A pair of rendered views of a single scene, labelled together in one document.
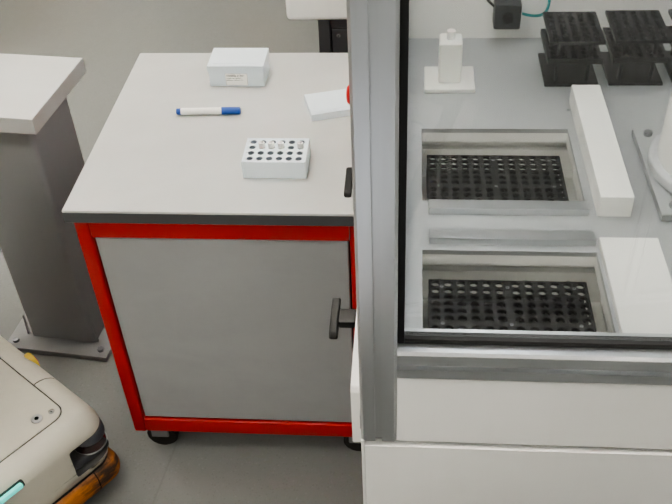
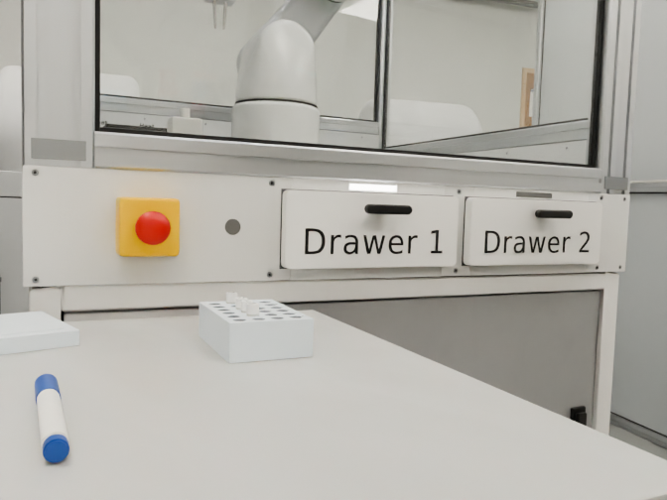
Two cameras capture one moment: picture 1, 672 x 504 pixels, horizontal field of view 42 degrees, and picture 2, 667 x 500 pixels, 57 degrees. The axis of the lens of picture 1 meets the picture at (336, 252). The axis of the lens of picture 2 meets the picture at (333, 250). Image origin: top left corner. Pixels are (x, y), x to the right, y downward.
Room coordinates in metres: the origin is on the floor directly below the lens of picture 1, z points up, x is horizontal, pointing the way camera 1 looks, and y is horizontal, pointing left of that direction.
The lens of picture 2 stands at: (1.69, 0.68, 0.91)
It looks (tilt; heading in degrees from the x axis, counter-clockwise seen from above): 4 degrees down; 239
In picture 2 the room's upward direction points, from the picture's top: 2 degrees clockwise
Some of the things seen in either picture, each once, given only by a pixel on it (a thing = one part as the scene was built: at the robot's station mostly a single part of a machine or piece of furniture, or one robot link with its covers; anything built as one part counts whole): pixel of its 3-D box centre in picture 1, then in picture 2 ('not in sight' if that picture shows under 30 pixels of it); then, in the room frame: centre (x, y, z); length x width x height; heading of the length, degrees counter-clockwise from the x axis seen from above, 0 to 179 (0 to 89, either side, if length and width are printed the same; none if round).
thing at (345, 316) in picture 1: (343, 318); (548, 213); (0.86, -0.01, 0.91); 0.07 x 0.04 x 0.01; 174
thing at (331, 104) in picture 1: (336, 103); (15, 330); (1.65, -0.02, 0.77); 0.13 x 0.09 x 0.02; 100
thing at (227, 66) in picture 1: (239, 66); not in sight; (1.80, 0.20, 0.79); 0.13 x 0.09 x 0.05; 84
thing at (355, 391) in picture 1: (363, 335); (536, 232); (0.86, -0.03, 0.87); 0.29 x 0.02 x 0.11; 174
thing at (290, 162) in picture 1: (276, 158); (252, 327); (1.44, 0.11, 0.78); 0.12 x 0.08 x 0.04; 84
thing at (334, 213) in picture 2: not in sight; (374, 230); (1.17, -0.07, 0.87); 0.29 x 0.02 x 0.11; 174
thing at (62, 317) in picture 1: (44, 213); not in sight; (1.83, 0.75, 0.38); 0.30 x 0.30 x 0.76; 78
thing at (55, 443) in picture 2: (208, 111); (50, 412); (1.65, 0.26, 0.77); 0.14 x 0.02 x 0.02; 86
